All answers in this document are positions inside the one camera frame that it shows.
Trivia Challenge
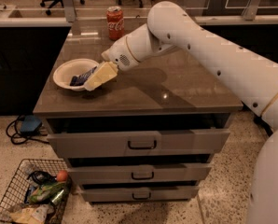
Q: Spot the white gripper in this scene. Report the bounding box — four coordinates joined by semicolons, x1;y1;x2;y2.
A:
84;36;139;91

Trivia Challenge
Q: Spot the blue rxbar blueberry wrapper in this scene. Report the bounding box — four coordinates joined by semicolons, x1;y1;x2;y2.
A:
70;67;96;86

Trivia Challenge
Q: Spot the white paper bowl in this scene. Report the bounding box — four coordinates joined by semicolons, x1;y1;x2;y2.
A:
53;59;98;91

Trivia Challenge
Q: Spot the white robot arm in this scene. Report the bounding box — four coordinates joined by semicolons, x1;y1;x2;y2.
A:
85;1;278;224

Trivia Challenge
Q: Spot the orange coca-cola can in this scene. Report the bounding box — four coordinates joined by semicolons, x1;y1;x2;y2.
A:
106;6;124;40

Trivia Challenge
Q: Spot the grey drawer cabinet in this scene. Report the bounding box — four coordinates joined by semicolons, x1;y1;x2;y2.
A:
33;16;244;203

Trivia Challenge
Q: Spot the black office chair left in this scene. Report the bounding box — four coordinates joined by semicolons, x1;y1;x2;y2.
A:
40;0;63;16

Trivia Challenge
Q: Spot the top grey drawer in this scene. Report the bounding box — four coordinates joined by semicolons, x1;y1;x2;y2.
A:
48;129;229;158

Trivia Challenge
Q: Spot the grey drawer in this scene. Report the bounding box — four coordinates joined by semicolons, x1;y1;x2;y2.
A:
68;163;211;185
48;129;229;158
81;186;199;203

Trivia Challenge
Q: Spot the blue foot pedal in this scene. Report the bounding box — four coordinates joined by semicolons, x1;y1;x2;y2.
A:
20;115;42;135

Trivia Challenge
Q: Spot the orange round fruit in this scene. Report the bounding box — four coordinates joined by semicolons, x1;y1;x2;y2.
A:
56;170;68;182

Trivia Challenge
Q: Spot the bottom grey drawer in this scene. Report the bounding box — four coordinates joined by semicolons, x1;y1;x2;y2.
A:
81;186;199;203

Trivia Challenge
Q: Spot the green snack bag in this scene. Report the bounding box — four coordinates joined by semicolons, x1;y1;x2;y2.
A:
27;182;65;203

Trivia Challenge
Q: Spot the middle grey drawer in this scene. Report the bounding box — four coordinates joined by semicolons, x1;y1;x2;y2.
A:
68;163;211;185

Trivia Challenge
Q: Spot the yellow snack packet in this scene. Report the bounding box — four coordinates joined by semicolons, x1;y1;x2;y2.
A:
9;204;54;224

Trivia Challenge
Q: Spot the black floor cable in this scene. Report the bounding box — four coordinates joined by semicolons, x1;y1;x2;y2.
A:
6;115;50;146

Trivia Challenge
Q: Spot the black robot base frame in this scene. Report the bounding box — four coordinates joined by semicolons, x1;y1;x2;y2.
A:
253;116;273;137

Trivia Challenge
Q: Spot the black wire basket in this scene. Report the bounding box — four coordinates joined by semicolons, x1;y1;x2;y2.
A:
0;159;72;224

